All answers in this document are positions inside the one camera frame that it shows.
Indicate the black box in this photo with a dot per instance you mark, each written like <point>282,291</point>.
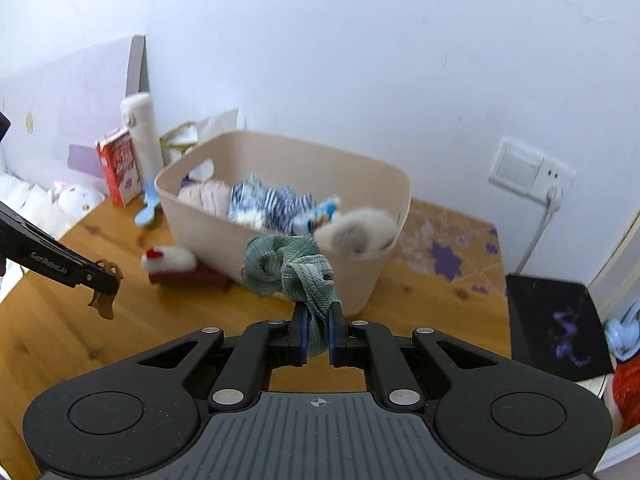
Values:
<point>540,320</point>

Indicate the wooden desktop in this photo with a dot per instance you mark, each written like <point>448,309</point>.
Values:
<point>150,320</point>

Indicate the white wall socket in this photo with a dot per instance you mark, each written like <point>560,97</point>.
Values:
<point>560,172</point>

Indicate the pink knit hat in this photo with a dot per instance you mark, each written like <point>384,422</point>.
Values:
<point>205,197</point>

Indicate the white quilt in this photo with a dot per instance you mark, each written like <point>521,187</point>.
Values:
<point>25,205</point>

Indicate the beige plastic storage basket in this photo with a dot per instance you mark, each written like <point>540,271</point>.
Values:
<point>210,240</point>

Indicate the blue white striped cloth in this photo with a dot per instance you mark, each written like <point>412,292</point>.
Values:
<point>270,205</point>

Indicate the light blue headphones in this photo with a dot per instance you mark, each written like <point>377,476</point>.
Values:
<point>620,332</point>

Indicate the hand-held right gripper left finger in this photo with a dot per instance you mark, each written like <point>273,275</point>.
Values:
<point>300,332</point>

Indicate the floral purple table mat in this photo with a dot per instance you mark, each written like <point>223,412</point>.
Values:
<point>445,260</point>

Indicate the white round plush toy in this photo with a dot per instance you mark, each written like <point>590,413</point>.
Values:
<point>77,199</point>

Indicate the white thermos bottle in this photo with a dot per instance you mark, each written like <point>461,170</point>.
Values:
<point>142,140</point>

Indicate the white chicken plush toy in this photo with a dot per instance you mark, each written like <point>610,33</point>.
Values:
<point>175,259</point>

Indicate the white paper bag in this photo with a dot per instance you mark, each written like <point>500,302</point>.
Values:
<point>215,125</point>

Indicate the white fluffy plush toy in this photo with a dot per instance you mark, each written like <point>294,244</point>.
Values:
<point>350,230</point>

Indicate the light blue plastic spoon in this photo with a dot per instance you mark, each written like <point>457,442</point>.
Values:
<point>146,216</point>

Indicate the red fabric item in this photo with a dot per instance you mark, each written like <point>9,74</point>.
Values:
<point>627,390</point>

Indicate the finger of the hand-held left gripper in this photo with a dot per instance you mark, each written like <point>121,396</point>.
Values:
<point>45,260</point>
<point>20,225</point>

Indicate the brown hair clip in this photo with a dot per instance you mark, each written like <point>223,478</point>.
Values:
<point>106,305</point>

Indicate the white wall switch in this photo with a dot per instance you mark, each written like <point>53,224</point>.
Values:
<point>515,165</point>

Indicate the pale pink board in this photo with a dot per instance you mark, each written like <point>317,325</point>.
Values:
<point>65,105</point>

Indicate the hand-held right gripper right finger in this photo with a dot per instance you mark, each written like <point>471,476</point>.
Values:
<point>334,332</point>

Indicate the green checked cloth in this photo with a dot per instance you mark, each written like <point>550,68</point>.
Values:
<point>300,260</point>

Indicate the white power plug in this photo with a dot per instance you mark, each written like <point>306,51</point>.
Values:
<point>552,197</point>

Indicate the red white milk carton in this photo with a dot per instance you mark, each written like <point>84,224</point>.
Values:
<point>120,170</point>

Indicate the pale purple card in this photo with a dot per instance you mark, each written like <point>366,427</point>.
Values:
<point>87,160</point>

